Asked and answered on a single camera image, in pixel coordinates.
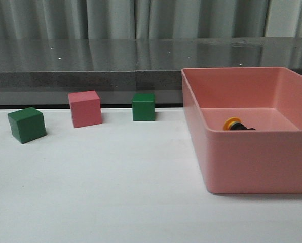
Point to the yellow push button switch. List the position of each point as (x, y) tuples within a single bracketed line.
[(235, 124)]

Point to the right green cube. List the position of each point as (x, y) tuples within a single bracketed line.
[(143, 107)]

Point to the green cube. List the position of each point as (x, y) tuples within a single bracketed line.
[(143, 107), (27, 124)]

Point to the pink cube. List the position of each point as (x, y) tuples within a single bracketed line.
[(85, 108)]

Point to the left green cube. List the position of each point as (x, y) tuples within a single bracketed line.
[(27, 124)]

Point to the pink plastic bin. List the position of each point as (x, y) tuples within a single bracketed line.
[(269, 99)]

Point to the grey stone ledge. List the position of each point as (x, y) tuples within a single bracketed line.
[(41, 73)]

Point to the grey-green curtain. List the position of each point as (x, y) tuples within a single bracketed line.
[(149, 19)]

